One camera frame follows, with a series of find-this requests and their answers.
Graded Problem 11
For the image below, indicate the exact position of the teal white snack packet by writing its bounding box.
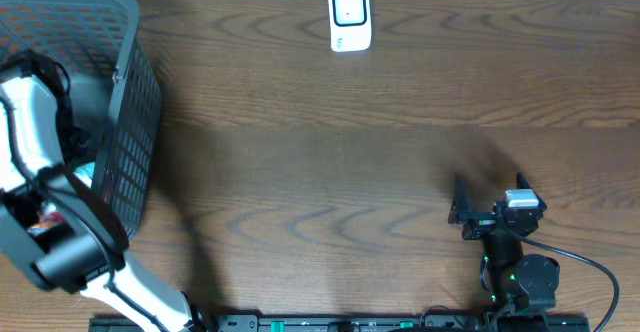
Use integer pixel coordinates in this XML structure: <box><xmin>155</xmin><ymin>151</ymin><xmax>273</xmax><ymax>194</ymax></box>
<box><xmin>74</xmin><ymin>162</ymin><xmax>95</xmax><ymax>188</ymax></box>

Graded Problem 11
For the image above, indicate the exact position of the red blue noodle packet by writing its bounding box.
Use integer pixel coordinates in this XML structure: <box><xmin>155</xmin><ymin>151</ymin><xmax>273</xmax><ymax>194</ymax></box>
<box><xmin>27</xmin><ymin>211</ymin><xmax>64</xmax><ymax>236</ymax></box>

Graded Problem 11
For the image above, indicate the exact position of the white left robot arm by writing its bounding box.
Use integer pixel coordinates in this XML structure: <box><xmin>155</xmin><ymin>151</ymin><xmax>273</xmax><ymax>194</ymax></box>
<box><xmin>1</xmin><ymin>51</ymin><xmax>217</xmax><ymax>331</ymax></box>

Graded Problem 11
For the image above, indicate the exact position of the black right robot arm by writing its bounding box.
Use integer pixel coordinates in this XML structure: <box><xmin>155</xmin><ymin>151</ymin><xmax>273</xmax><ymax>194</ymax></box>
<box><xmin>448</xmin><ymin>173</ymin><xmax>559</xmax><ymax>313</ymax></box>

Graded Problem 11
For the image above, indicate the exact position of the grey plastic mesh basket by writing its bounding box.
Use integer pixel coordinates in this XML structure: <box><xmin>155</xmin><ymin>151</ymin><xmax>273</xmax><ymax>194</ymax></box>
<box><xmin>1</xmin><ymin>0</ymin><xmax>162</xmax><ymax>237</ymax></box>

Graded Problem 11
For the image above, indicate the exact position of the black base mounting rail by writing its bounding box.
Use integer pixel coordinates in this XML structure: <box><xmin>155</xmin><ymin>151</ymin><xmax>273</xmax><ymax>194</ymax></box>
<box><xmin>89</xmin><ymin>312</ymin><xmax>591</xmax><ymax>332</ymax></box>

